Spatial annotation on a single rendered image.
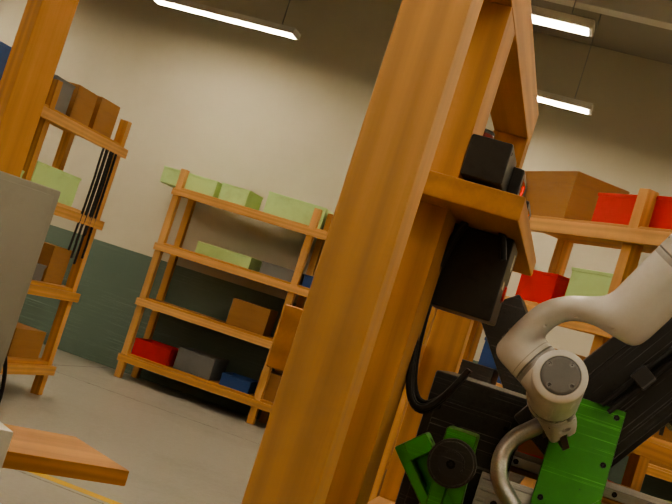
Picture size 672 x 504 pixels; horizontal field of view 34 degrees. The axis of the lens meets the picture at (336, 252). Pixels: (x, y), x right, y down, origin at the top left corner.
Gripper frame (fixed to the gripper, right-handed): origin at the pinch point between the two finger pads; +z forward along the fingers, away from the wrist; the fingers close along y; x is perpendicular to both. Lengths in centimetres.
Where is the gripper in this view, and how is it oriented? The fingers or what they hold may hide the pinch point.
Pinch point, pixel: (546, 421)
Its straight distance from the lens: 202.1
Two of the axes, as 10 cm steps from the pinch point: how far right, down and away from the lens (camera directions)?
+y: -4.0, -8.4, 3.7
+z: 1.1, 3.6, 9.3
